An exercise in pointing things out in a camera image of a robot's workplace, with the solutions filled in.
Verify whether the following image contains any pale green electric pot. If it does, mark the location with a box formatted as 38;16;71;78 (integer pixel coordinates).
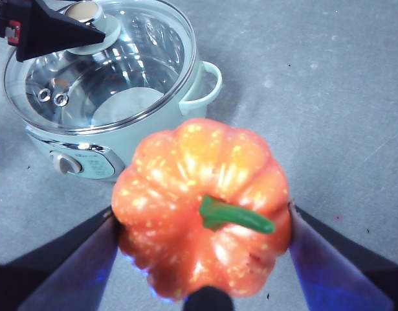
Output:
3;48;224;183

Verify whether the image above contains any glass lid with green knob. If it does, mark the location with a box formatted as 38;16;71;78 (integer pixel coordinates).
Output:
3;0;199;135

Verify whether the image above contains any orange pumpkin with green stem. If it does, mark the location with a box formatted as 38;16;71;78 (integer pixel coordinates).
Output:
111;117;293;303

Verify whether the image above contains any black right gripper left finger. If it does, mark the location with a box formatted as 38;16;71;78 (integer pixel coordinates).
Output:
0;206;121;311

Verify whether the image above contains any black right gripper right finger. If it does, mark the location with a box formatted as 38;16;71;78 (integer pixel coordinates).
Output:
288;198;398;311

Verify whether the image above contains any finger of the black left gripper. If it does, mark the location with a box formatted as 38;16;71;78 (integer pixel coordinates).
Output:
15;0;107;63

